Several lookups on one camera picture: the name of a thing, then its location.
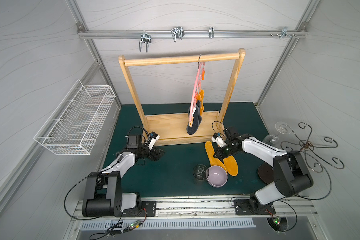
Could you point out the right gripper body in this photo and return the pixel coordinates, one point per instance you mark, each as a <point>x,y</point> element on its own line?
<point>223,148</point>

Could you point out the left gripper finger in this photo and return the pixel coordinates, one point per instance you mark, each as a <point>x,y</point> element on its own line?
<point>159,152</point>
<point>156,157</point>

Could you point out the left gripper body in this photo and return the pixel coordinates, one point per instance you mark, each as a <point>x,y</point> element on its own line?
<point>153,153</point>

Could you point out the wooden clothes rack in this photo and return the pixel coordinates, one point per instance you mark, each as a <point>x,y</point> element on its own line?
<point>172,127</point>

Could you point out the yellow insole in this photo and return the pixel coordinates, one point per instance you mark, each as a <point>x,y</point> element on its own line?
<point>201,100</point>
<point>210,153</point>
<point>231,166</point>

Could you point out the dark navy insole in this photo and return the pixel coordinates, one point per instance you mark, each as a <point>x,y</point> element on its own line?
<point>198,105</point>
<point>195,124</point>

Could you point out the yellow insole back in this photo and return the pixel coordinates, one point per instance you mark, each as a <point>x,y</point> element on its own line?
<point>201,100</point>

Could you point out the pink clip hanger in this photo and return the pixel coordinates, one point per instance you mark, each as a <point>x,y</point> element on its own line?
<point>197,87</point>

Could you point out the yellow insole front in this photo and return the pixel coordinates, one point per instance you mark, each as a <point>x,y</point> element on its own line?
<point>231,166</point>

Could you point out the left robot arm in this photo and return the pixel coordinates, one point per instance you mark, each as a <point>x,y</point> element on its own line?
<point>104,196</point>

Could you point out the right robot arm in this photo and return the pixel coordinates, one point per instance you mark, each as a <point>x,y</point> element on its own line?
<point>290,172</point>

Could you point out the purple bowl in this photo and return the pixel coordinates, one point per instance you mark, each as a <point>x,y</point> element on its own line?
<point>217,176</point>

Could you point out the hanging wine glass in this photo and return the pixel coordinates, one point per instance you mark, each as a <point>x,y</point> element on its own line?
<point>283,128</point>

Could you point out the white vented strip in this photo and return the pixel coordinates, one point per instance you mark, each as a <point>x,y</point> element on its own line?
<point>176,224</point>

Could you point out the metal glass holder stand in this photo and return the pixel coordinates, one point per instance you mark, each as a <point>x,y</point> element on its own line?
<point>265,172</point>

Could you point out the small metal hook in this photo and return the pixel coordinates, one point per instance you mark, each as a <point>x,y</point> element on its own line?
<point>211,32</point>

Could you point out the metal double hook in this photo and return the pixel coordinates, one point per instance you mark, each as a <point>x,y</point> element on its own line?
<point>145,40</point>

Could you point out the metal corner hook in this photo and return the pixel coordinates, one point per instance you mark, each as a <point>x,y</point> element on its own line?
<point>284,34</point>

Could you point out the metal loop hook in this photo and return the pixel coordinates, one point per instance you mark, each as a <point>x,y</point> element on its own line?
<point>177,33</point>

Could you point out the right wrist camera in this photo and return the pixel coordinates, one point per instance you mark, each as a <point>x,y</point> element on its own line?
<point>217,138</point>

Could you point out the white wire basket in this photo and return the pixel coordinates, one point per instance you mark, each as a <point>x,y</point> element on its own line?
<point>73,127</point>

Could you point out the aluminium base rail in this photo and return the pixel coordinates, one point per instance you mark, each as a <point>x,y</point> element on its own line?
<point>221,206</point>

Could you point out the aluminium top rail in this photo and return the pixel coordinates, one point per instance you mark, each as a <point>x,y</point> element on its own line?
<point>189,34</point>

